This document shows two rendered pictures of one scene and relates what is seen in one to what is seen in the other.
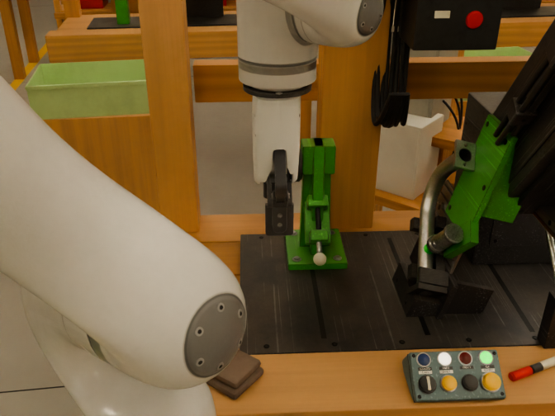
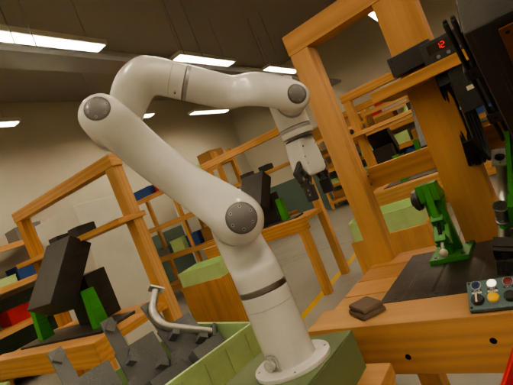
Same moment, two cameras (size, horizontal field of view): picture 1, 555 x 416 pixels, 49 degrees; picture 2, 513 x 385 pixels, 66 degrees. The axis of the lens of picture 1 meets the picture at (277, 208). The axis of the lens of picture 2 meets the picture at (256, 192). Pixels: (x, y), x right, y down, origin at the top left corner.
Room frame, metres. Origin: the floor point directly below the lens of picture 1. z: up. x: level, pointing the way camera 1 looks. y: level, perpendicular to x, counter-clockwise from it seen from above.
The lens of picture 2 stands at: (-0.25, -0.55, 1.37)
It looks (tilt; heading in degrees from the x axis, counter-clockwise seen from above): 0 degrees down; 40
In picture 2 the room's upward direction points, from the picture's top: 22 degrees counter-clockwise
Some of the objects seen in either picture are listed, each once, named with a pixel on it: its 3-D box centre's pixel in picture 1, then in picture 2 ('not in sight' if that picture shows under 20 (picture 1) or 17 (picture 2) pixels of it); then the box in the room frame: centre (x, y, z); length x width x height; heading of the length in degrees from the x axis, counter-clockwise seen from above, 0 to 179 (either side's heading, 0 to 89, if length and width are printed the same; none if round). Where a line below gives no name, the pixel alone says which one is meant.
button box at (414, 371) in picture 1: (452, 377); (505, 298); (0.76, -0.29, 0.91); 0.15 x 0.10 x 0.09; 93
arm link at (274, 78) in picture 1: (277, 68); (297, 133); (0.65, 0.00, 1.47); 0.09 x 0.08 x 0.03; 3
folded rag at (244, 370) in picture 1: (227, 368); (366, 307); (0.78, 0.09, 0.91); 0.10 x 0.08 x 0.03; 53
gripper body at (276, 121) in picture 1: (277, 124); (305, 154); (0.65, 0.00, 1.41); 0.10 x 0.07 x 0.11; 3
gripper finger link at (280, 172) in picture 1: (279, 167); (301, 169); (0.60, 0.00, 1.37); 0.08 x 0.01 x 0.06; 3
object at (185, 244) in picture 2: not in sight; (194, 228); (4.44, 5.13, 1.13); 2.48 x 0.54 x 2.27; 98
